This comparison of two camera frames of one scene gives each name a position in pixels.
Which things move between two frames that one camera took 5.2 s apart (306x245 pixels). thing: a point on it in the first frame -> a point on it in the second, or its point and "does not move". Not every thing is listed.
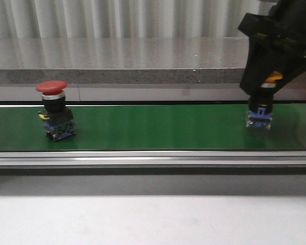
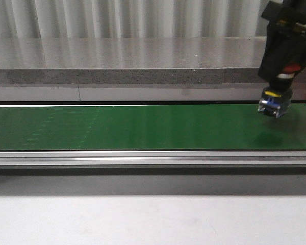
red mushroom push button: x=58 y=119 -> x=276 y=99
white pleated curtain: x=121 y=24 does not move
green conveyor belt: x=155 y=128 does not move
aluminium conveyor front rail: x=152 y=158 does not move
